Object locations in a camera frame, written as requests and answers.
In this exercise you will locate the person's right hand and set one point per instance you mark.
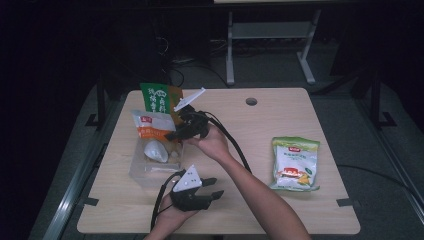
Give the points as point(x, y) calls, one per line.
point(210, 145)

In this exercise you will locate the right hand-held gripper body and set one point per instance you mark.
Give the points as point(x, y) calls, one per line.
point(193, 123)

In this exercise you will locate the black metal stand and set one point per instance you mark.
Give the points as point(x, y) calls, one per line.
point(376, 103)
point(100, 106)

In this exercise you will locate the white and orange snack packet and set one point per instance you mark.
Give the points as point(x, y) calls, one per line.
point(155, 133)

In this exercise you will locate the clear plastic container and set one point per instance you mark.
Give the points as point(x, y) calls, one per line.
point(156, 170)

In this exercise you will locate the black tape piece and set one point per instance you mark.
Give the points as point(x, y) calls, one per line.
point(90, 201)
point(345, 202)

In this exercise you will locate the white metal desk frame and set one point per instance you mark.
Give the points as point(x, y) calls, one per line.
point(270, 30)

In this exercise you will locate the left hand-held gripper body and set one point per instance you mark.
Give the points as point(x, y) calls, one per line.
point(188, 190)

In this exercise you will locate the green and red snack packet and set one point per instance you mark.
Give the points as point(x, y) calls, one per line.
point(156, 98)

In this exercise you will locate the aluminium rail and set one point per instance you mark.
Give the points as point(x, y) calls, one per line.
point(71, 200)
point(393, 156)

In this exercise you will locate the white and green snack packet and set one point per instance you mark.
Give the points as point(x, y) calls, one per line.
point(295, 163)

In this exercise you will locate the person's left hand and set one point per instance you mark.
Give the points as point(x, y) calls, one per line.
point(173, 216)

